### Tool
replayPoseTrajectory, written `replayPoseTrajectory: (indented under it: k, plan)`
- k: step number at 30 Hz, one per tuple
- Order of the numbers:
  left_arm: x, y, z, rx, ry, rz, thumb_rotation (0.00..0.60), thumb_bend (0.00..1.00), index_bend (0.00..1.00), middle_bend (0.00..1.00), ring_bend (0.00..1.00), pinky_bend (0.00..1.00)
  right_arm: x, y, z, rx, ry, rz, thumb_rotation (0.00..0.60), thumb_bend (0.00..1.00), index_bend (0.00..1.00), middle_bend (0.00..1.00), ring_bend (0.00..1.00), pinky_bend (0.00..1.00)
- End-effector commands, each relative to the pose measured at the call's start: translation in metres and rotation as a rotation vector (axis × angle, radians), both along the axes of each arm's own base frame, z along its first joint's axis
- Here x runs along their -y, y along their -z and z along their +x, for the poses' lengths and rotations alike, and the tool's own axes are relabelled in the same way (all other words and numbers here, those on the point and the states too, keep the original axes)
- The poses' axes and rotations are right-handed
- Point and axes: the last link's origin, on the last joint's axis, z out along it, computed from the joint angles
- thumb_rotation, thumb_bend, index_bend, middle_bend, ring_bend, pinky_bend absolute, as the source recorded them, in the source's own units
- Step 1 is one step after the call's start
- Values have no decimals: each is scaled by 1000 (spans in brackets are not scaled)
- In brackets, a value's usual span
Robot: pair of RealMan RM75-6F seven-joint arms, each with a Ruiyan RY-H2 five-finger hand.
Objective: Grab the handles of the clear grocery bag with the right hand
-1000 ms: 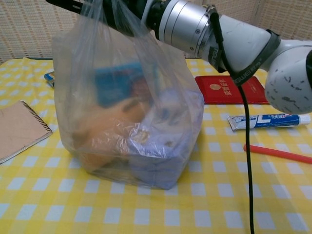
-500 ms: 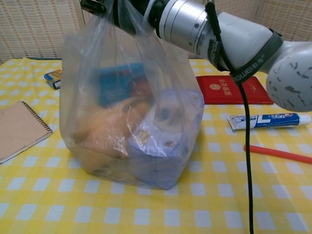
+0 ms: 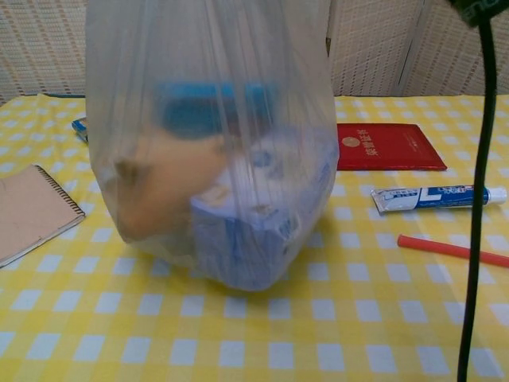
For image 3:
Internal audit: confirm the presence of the white round bottle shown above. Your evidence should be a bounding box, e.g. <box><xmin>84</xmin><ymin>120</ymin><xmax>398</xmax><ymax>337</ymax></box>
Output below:
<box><xmin>234</xmin><ymin>134</ymin><xmax>295</xmax><ymax>188</ymax></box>

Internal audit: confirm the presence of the orange butternut squash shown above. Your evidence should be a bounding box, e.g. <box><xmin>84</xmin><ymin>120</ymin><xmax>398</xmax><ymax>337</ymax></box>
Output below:
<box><xmin>115</xmin><ymin>125</ymin><xmax>227</xmax><ymax>244</ymax></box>

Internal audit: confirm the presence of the white blue toothpaste tube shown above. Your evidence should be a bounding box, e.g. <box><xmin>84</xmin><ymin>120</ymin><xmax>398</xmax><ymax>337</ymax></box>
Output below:
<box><xmin>370</xmin><ymin>183</ymin><xmax>508</xmax><ymax>216</ymax></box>

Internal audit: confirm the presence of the yellow white checked tablecloth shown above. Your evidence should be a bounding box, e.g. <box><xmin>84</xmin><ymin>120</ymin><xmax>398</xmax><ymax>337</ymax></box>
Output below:
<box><xmin>0</xmin><ymin>94</ymin><xmax>509</xmax><ymax>382</ymax></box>

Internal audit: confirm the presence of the black cable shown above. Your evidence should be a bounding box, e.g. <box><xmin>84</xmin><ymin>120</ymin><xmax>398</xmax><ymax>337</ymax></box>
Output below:
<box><xmin>456</xmin><ymin>15</ymin><xmax>498</xmax><ymax>382</ymax></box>

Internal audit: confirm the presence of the blue cookie box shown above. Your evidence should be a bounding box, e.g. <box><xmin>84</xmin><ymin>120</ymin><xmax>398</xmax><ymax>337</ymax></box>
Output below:
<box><xmin>154</xmin><ymin>81</ymin><xmax>279</xmax><ymax>140</ymax></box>

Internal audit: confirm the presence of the woven folding screen panel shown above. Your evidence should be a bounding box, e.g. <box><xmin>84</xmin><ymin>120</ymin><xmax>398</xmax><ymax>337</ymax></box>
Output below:
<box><xmin>328</xmin><ymin>0</ymin><xmax>429</xmax><ymax>97</ymax></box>
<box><xmin>401</xmin><ymin>0</ymin><xmax>509</xmax><ymax>97</ymax></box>
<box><xmin>0</xmin><ymin>0</ymin><xmax>96</xmax><ymax>105</ymax></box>

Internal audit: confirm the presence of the kraft spiral notebook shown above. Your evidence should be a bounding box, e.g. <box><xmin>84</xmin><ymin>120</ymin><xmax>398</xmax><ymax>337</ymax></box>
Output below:
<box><xmin>0</xmin><ymin>163</ymin><xmax>87</xmax><ymax>268</ymax></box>

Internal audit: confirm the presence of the transparent plastic bag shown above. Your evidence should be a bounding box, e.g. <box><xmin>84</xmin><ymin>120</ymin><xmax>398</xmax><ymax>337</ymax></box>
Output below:
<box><xmin>85</xmin><ymin>0</ymin><xmax>340</xmax><ymax>294</ymax></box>

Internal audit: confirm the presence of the red pen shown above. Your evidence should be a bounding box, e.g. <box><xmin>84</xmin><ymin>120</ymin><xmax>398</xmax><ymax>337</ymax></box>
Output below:
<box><xmin>397</xmin><ymin>234</ymin><xmax>509</xmax><ymax>268</ymax></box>

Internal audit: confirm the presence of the small brown blue card box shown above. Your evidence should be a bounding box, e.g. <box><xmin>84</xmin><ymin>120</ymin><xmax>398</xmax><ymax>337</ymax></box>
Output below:
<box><xmin>71</xmin><ymin>117</ymin><xmax>89</xmax><ymax>144</ymax></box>

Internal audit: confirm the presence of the red certificate booklet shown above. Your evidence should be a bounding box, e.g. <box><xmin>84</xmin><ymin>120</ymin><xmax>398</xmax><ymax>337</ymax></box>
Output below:
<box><xmin>336</xmin><ymin>123</ymin><xmax>448</xmax><ymax>171</ymax></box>

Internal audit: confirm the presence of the purple tissue pack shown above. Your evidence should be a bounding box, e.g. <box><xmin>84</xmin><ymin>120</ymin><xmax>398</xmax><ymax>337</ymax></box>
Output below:
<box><xmin>189</xmin><ymin>127</ymin><xmax>339</xmax><ymax>291</ymax></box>

